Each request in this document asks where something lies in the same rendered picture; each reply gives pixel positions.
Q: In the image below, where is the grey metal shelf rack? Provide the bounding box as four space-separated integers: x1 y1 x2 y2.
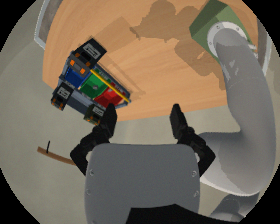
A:
52 56 132 115

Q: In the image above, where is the yellow bar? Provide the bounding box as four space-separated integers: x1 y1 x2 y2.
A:
90 69 129 103

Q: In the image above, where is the blue open bin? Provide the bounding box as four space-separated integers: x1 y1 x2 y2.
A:
65 67 91 88

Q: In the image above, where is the green open bin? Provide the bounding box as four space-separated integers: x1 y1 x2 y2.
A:
79 69 111 99

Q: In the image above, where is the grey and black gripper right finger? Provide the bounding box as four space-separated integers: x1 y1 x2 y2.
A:
170 104 216 177

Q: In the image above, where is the red bin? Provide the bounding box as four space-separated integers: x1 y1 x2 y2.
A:
94 82 126 108

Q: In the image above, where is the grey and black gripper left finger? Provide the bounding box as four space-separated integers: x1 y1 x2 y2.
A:
70 103 117 176

